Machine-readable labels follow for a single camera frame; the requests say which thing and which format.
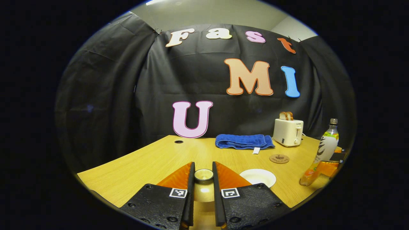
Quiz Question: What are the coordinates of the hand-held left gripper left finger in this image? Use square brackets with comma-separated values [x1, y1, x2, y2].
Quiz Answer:
[120, 162, 196, 230]

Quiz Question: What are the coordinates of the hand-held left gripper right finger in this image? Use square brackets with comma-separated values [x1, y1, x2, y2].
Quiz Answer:
[212, 161, 290, 230]

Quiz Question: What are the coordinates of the plastic water bottle orange label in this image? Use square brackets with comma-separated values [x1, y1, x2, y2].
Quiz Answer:
[299, 119, 339, 186]

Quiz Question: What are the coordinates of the white teacup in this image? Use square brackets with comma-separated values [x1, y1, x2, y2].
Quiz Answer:
[239, 169, 277, 188]

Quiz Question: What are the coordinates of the round cork coaster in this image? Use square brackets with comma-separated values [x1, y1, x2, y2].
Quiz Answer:
[269, 154, 290, 164]

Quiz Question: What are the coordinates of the cream toaster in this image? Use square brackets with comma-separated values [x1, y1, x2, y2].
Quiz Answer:
[273, 119, 304, 147]

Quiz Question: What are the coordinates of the folded blue towel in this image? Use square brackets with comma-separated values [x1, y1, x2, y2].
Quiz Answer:
[215, 134, 275, 155]

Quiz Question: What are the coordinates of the black backdrop cloth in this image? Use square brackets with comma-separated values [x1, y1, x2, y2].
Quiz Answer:
[54, 12, 357, 173]

